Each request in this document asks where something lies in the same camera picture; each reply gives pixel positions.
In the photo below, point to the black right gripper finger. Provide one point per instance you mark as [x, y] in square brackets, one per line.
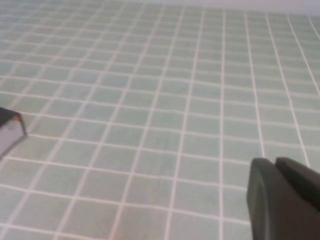
[287, 205]

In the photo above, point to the black glasses case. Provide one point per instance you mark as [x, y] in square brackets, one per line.
[8, 135]

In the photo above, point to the green checkered tablecloth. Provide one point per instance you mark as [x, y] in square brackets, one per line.
[160, 100]

